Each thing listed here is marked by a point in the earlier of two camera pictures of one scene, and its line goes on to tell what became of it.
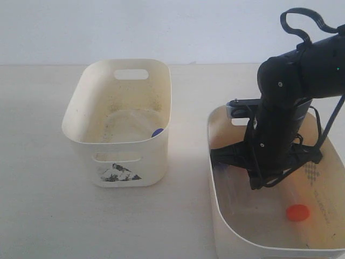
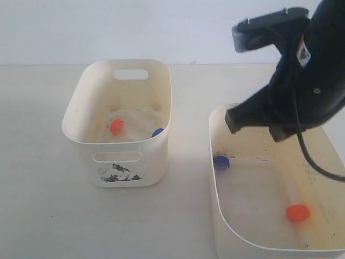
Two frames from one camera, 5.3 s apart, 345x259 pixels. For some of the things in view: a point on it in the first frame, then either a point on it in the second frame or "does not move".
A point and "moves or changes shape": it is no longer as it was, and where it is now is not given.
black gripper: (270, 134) to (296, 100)
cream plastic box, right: (299, 215) does not move
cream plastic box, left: (112, 108) does not move
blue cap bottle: (157, 132) does not move
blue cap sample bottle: (233, 189) moves or changes shape
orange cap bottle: (298, 212) moves or changes shape
